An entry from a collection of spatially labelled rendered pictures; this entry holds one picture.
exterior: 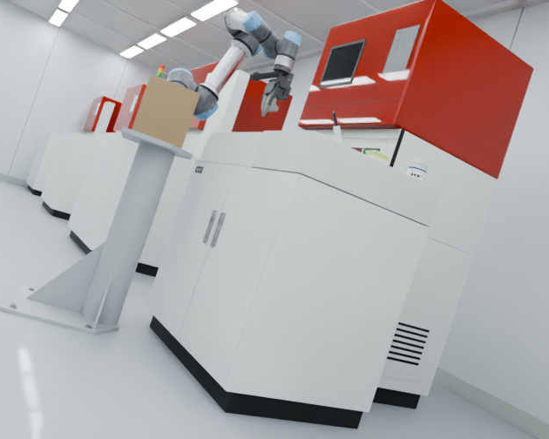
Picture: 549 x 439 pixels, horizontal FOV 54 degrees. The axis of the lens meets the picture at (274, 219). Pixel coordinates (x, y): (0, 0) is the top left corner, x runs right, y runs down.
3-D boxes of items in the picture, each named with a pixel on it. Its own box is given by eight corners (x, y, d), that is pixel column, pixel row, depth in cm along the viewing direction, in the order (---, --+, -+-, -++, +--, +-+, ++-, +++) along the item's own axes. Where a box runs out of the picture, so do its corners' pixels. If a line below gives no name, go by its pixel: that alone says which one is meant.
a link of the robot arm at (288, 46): (294, 39, 226) (307, 37, 220) (286, 64, 226) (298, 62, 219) (280, 30, 222) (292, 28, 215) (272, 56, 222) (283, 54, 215)
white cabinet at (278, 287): (250, 345, 285) (299, 200, 287) (362, 433, 202) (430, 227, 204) (136, 322, 254) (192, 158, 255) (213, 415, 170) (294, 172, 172)
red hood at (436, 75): (390, 170, 340) (420, 81, 342) (498, 179, 270) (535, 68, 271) (295, 125, 303) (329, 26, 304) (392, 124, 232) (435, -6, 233)
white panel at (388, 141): (284, 197, 306) (307, 131, 307) (376, 216, 235) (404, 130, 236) (280, 195, 304) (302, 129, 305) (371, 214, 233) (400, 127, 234)
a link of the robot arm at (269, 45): (263, 30, 230) (277, 28, 221) (280, 50, 236) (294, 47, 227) (253, 44, 228) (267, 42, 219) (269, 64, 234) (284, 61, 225)
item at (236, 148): (217, 166, 256) (227, 138, 256) (272, 174, 208) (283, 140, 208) (199, 160, 251) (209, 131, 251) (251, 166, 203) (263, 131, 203)
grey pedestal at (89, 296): (-3, 310, 202) (69, 105, 204) (23, 289, 244) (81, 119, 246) (131, 345, 214) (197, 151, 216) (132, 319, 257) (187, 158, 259)
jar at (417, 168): (412, 185, 213) (420, 162, 213) (425, 186, 207) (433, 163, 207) (400, 178, 209) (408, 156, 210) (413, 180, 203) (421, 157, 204)
